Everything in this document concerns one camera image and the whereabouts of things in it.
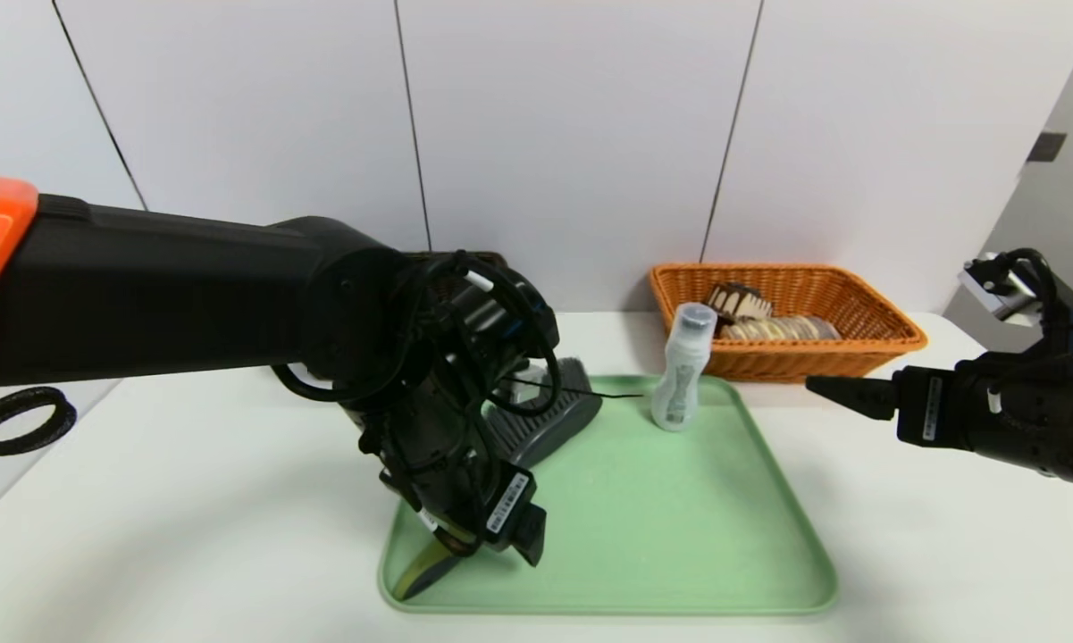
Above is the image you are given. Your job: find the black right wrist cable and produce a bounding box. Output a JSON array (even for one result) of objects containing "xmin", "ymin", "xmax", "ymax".
[{"xmin": 992, "ymin": 248, "xmax": 1073, "ymax": 358}]

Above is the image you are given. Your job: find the striped twisted bread loaf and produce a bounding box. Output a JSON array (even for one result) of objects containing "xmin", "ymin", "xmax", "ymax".
[{"xmin": 722, "ymin": 314, "xmax": 842, "ymax": 343}]

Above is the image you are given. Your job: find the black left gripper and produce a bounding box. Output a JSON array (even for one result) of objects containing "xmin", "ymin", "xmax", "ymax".
[{"xmin": 379, "ymin": 383, "xmax": 548, "ymax": 568}]

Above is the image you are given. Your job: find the dark brown wicker basket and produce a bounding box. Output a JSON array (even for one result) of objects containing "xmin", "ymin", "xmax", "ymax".
[{"xmin": 402, "ymin": 252, "xmax": 512, "ymax": 296}]

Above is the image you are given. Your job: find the grey brush with green handle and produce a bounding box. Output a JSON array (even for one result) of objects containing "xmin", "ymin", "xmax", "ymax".
[{"xmin": 394, "ymin": 357, "xmax": 604, "ymax": 601}]

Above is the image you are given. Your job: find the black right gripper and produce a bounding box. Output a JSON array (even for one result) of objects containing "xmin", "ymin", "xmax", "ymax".
[{"xmin": 805, "ymin": 360, "xmax": 1073, "ymax": 484}]

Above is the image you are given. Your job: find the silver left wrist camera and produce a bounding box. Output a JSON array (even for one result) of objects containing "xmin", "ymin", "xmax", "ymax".
[{"xmin": 507, "ymin": 359, "xmax": 550, "ymax": 403}]

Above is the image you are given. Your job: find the chocolate blueberry cake slice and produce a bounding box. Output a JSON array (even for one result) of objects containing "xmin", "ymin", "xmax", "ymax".
[{"xmin": 708, "ymin": 282, "xmax": 774, "ymax": 324}]

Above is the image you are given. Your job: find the green plastic tray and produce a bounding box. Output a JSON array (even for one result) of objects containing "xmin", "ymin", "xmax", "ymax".
[{"xmin": 379, "ymin": 375, "xmax": 838, "ymax": 615}]

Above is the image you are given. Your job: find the white plastic bottle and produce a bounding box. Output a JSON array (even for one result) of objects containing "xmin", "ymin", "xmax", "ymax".
[{"xmin": 650, "ymin": 304, "xmax": 718, "ymax": 433}]

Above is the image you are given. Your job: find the orange wicker basket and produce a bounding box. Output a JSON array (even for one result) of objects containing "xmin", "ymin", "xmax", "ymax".
[{"xmin": 649, "ymin": 263, "xmax": 928, "ymax": 386}]

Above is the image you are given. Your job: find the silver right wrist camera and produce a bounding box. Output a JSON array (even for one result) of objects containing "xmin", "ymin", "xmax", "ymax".
[{"xmin": 958, "ymin": 259, "xmax": 1042, "ymax": 322}]

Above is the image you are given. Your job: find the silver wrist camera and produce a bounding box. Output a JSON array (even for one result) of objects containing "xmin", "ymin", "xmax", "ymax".
[
  {"xmin": 507, "ymin": 359, "xmax": 550, "ymax": 403},
  {"xmin": 958, "ymin": 259, "xmax": 1042, "ymax": 322}
]

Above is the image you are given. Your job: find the braided left arm cable sleeve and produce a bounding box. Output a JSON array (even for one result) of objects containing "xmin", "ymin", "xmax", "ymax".
[{"xmin": 0, "ymin": 387, "xmax": 79, "ymax": 456}]

